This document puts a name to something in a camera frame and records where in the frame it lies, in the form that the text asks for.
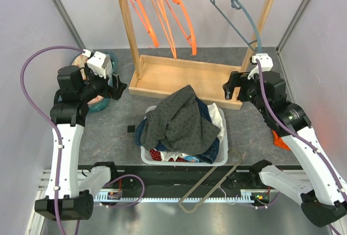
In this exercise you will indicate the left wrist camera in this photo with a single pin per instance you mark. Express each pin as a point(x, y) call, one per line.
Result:
point(100, 64)

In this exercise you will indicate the dark blue denim garment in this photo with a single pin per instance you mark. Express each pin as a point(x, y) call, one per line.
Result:
point(211, 113)

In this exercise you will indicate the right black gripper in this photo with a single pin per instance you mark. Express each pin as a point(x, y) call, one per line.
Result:
point(237, 79)

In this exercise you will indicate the orange hanger with white shirt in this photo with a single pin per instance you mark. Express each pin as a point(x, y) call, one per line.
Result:
point(161, 13)

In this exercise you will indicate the orange plastic hanger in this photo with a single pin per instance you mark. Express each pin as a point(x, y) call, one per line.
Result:
point(139, 9)

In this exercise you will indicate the blue floral garment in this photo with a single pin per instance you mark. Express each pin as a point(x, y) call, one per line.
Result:
point(191, 159)

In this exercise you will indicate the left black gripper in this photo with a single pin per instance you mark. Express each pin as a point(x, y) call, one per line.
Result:
point(115, 91)

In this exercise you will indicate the orange cloth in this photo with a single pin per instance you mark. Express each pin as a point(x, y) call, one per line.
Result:
point(279, 142)

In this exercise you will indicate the wooden clothes rack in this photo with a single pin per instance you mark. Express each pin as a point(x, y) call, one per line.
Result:
point(158, 77)

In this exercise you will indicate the white plastic basket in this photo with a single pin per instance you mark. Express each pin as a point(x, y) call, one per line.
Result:
point(221, 158)

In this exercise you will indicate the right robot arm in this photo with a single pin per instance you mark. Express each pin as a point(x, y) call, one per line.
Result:
point(323, 197)

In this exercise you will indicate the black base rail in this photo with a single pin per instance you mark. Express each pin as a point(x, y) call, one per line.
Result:
point(175, 181)

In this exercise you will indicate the teal plastic tray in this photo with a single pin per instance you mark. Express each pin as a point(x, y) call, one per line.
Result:
point(114, 61)

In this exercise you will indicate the floral oven mitt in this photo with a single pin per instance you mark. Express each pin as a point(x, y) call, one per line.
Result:
point(98, 103)

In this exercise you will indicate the white shirt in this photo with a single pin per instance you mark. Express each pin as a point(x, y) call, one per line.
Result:
point(215, 155)

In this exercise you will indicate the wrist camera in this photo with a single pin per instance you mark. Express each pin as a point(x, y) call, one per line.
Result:
point(100, 64)
point(261, 61)

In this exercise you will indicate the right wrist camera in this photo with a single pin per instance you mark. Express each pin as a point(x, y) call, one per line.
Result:
point(261, 61)

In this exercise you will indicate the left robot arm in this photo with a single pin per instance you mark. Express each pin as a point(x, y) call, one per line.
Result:
point(66, 198)

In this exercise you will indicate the blue grey hanger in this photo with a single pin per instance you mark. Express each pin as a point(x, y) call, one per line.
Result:
point(244, 13)

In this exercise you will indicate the grey dotted garment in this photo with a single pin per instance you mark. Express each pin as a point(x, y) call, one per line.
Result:
point(177, 123)

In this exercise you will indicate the red polka dot skirt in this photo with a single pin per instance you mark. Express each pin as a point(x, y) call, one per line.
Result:
point(156, 155)

